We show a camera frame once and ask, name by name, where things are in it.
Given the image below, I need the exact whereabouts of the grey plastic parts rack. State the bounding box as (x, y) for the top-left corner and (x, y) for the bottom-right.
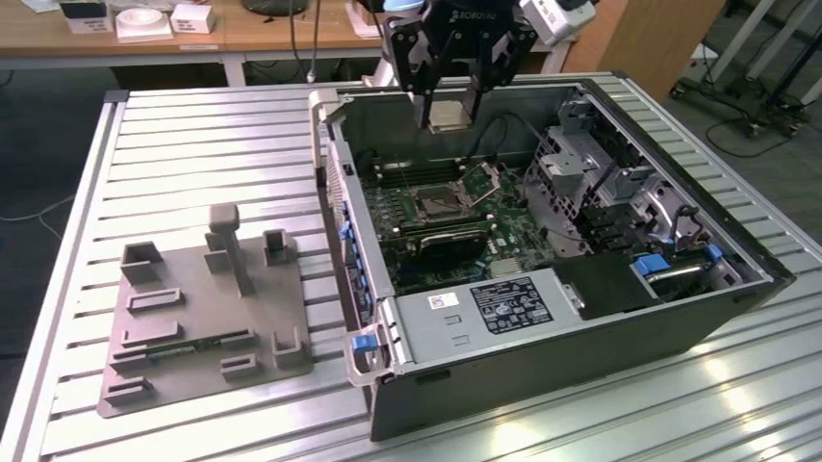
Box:
(95, 202), (317, 419)

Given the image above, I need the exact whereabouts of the black RAM slot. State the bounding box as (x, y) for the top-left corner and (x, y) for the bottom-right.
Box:
(377, 171), (465, 181)
(374, 160), (465, 169)
(385, 224), (494, 240)
(375, 166), (465, 175)
(378, 177), (463, 188)
(383, 217), (491, 231)

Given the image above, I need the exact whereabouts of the silver finned heatsink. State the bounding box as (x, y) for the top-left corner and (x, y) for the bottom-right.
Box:
(490, 257), (535, 281)

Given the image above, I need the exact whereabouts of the wooden desk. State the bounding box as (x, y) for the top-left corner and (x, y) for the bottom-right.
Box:
(0, 0), (584, 88)

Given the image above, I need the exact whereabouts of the green RAM stick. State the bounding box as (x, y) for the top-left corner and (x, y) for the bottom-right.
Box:
(146, 334), (254, 361)

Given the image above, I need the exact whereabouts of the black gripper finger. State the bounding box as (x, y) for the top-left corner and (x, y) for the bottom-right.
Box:
(469, 27), (539, 120)
(383, 15), (455, 130)

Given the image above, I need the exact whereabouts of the dark round object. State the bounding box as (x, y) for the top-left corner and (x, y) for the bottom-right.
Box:
(241, 0), (311, 13)

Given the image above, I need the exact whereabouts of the silver square CPU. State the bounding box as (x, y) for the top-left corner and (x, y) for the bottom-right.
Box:
(429, 99), (470, 134)

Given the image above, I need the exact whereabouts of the black graphics card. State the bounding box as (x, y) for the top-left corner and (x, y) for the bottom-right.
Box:
(403, 228), (491, 273)

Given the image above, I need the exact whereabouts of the black plastic shroud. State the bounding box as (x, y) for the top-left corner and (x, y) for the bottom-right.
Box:
(550, 252), (668, 321)

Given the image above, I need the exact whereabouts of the CPU socket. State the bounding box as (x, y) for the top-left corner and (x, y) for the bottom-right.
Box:
(410, 185), (481, 225)

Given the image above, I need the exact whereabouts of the grey power supply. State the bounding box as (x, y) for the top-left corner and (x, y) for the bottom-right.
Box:
(393, 268), (590, 365)

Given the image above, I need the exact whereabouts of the white printed box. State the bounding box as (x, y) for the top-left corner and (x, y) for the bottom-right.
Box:
(169, 2), (218, 35)

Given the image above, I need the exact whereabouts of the wheeled equipment stand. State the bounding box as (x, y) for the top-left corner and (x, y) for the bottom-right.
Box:
(668, 0), (822, 143)

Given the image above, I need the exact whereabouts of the blue disk carrier clip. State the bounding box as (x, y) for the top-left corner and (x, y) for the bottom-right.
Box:
(632, 254), (670, 286)

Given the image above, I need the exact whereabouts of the white tape roll holder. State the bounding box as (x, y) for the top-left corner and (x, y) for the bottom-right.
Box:
(115, 7), (177, 44)

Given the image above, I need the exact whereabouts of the green motherboard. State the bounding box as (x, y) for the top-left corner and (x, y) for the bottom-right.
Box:
(359, 158), (561, 297)

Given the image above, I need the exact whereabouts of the white floor cable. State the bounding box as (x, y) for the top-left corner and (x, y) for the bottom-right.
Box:
(0, 195), (76, 223)

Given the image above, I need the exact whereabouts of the white box with black insert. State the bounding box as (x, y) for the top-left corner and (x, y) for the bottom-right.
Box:
(59, 0), (111, 36)

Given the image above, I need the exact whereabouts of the wooden cabinet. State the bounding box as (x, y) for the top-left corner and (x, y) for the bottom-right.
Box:
(565, 0), (732, 102)

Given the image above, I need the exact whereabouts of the grey hanging cable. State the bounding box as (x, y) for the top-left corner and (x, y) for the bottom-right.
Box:
(306, 0), (325, 82)

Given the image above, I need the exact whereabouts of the metal disk bay cage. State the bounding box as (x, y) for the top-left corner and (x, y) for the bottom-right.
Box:
(526, 98), (644, 256)

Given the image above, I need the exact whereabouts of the black wire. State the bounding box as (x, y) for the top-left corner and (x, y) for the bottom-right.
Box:
(466, 113), (542, 163)

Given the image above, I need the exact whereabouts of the metal socket cover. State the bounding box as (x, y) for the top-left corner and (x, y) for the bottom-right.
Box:
(457, 162), (509, 206)

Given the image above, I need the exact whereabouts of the black open PC case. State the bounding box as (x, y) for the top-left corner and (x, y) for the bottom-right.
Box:
(306, 76), (798, 443)

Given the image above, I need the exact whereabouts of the white box with dark lid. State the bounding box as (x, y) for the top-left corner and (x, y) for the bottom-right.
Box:
(345, 0), (389, 39)

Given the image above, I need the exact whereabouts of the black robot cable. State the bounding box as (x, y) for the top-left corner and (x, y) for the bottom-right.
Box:
(289, 0), (305, 62)

